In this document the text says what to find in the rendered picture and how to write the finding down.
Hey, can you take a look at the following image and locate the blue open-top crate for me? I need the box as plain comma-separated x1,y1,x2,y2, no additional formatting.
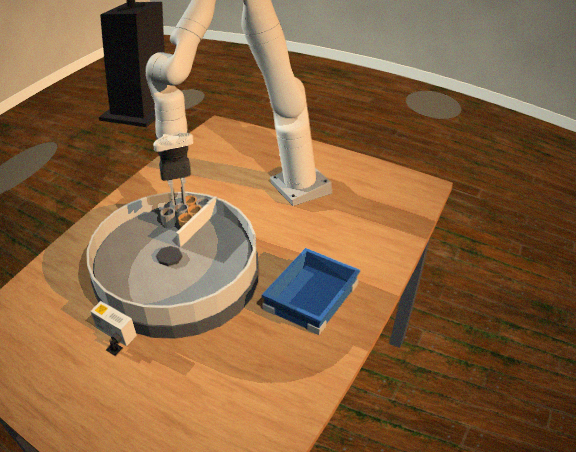
262,248,359,335

